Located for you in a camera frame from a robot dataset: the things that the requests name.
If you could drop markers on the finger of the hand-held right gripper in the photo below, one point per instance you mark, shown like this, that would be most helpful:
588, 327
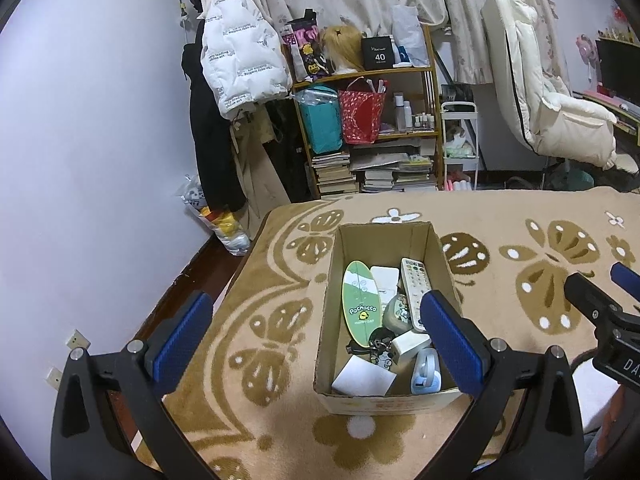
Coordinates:
592, 300
627, 282

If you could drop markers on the white puffer jacket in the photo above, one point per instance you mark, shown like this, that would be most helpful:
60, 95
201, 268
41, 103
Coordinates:
240, 50

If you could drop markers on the black hanging garment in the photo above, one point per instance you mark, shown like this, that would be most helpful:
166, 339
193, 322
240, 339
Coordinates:
287, 160

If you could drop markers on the white box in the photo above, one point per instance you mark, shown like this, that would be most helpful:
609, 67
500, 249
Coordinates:
360, 377

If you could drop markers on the light blue power bank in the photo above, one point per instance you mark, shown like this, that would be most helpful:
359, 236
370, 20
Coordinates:
425, 380

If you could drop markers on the pink fan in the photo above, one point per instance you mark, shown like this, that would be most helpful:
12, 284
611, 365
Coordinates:
585, 47

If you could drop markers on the small oval skateboard deck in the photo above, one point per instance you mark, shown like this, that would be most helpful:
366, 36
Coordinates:
360, 305

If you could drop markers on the cluttered desk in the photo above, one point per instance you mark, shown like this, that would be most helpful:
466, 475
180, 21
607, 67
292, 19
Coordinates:
605, 102

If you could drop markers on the beige coat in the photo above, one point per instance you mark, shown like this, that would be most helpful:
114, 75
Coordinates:
255, 180

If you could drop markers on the black coat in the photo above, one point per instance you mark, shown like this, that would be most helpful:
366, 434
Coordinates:
210, 160

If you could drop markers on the white charger adapter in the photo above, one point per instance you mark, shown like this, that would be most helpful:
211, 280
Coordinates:
407, 345

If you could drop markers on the plastic snack bag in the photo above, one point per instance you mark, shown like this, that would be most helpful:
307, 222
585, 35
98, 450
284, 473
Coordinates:
225, 230

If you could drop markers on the white bottle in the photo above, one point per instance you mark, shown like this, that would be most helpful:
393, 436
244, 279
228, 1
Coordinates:
408, 117

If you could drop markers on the wooden shelf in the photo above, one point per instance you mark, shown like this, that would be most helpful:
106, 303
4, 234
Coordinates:
380, 72

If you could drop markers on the dark monitor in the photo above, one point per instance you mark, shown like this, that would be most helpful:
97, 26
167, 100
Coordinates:
620, 70

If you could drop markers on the row of pink white bottles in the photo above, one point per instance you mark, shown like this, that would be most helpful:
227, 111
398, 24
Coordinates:
459, 184

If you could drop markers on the blonde wig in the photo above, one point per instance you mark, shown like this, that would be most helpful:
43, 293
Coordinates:
342, 42

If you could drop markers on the pile of books and papers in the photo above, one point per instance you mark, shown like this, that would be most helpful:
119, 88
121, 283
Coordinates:
395, 172

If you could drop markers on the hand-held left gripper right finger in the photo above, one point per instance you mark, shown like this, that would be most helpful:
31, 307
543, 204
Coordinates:
452, 342

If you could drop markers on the stack of old books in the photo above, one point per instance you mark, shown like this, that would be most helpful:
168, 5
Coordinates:
335, 172

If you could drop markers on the row of small bottles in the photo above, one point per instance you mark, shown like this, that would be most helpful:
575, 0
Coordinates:
424, 122

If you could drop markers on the dark pole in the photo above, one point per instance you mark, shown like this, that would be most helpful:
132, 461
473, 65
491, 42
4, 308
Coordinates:
442, 65

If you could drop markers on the grey round pouch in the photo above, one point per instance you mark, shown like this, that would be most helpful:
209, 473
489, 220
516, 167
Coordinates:
395, 312

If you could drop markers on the teal bag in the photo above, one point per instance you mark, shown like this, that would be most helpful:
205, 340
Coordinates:
322, 130

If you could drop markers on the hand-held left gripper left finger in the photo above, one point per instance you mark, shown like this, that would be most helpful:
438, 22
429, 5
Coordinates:
182, 340

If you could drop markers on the clear plastic bag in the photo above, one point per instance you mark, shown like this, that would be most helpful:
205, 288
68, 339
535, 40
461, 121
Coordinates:
410, 30

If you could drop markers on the white rectangular device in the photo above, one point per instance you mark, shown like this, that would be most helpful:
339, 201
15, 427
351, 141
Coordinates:
385, 277

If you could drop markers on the cream padded chair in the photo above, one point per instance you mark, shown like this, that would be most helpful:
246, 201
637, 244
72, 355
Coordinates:
525, 85

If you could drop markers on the pale green tissue pack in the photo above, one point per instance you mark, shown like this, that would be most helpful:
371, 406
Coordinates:
459, 150

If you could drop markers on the person's right forearm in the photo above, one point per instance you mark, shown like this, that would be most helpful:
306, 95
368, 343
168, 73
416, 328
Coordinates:
625, 415

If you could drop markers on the black box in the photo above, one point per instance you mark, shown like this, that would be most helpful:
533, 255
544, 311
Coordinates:
377, 55

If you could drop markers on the white trolley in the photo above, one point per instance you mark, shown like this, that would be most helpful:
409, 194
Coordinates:
460, 106

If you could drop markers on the dark wooden bed frame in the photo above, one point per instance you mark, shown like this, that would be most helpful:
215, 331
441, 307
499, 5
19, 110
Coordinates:
200, 280

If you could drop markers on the white remote control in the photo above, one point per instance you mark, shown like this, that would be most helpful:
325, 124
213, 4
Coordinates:
415, 285

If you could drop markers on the beige wall socket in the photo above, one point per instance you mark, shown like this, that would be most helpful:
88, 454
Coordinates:
55, 377
78, 340

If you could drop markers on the white grey bundle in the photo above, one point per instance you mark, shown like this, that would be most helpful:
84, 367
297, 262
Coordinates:
457, 135

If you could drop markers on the tall clear bottle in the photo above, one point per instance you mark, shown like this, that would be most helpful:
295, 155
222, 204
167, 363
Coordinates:
399, 115

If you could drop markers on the red patterned bag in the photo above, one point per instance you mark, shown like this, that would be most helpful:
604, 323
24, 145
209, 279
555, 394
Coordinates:
360, 115

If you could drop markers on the cardboard box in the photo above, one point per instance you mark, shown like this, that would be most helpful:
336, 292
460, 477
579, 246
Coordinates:
390, 240

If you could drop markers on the dark photo print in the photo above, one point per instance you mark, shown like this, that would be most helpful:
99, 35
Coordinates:
456, 92

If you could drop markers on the teal plastic tub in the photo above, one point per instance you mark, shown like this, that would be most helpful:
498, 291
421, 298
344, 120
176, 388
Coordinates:
579, 175

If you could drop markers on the pink black printed bag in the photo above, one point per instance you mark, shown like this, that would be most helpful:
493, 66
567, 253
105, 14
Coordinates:
305, 45

